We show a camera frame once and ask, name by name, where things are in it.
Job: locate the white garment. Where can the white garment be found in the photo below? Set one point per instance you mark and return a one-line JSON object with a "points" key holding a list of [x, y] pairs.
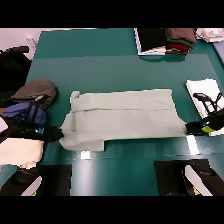
{"points": [[203, 87], [210, 34]]}

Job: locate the grey-brown garment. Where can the grey-brown garment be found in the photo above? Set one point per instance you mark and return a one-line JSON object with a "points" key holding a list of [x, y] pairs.
{"points": [[181, 34]]}

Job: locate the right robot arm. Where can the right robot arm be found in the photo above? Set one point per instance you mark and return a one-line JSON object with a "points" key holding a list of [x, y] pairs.
{"points": [[171, 178]]}

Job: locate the white shirt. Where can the white shirt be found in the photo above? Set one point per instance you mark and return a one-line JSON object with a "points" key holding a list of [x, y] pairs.
{"points": [[126, 116]]}

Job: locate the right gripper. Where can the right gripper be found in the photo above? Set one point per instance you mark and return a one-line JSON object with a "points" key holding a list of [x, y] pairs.
{"points": [[195, 128]]}

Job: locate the red garment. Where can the red garment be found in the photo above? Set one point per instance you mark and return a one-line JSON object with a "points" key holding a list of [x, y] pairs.
{"points": [[176, 49]]}

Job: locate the dark green garment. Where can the dark green garment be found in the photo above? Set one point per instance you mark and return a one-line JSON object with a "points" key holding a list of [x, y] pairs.
{"points": [[180, 43]]}

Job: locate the brown garment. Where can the brown garment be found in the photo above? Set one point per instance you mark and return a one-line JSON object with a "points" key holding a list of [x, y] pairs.
{"points": [[36, 88]]}

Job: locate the cream garment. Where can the cream garment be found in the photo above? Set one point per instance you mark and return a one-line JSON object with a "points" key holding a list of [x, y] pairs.
{"points": [[18, 151]]}

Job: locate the black garment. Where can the black garment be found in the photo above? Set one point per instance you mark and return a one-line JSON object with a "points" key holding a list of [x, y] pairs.
{"points": [[151, 38]]}

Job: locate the blue garment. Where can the blue garment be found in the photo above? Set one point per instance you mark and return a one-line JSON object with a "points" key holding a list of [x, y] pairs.
{"points": [[20, 110]]}

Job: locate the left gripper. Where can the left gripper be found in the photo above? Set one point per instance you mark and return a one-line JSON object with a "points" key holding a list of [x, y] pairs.
{"points": [[52, 133]]}

